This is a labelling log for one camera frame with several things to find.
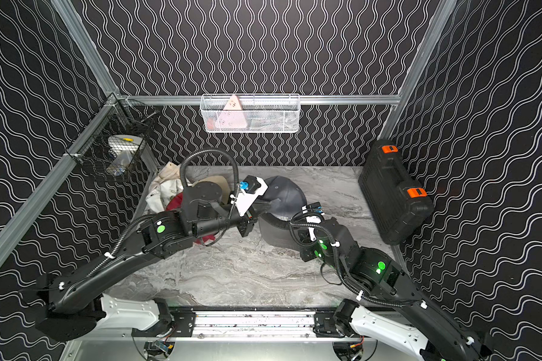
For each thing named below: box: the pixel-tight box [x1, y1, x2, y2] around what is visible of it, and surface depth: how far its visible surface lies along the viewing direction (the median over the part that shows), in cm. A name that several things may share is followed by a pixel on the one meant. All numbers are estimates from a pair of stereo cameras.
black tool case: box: [357, 139, 435, 245], surface depth 85 cm
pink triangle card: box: [214, 94, 247, 129], surface depth 92 cm
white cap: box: [145, 177, 184, 214], surface depth 105 cm
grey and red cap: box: [257, 175, 308, 250], surface depth 65 cm
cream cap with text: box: [155, 160, 182, 186], surface depth 115 cm
